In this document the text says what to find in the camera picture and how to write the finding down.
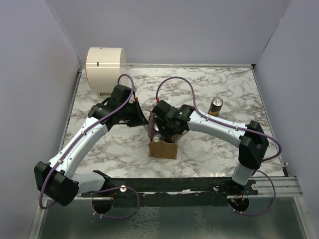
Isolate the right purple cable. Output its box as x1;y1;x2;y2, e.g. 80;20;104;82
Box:
156;76;284;162

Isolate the black and gold can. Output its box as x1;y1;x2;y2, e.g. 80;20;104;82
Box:
208;97;223;117

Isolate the cream cylindrical container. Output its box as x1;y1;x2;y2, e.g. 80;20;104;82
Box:
85;47;127;95

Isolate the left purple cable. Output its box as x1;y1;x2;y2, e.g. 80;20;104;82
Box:
38;74;137;209

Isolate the silver top can front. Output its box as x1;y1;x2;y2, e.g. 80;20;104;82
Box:
152;133;163;142

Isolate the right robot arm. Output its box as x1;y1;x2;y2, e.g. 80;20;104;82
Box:
152;100;269;195

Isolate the purple soda can middle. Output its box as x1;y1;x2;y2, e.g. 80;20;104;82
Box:
153;123;160;133

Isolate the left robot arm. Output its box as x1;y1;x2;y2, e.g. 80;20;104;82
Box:
34;84;148;206

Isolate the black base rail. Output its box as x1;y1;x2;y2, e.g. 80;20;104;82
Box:
81;177;258;208

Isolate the purple cable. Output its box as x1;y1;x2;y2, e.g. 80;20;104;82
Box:
38;74;137;209
156;76;284;162

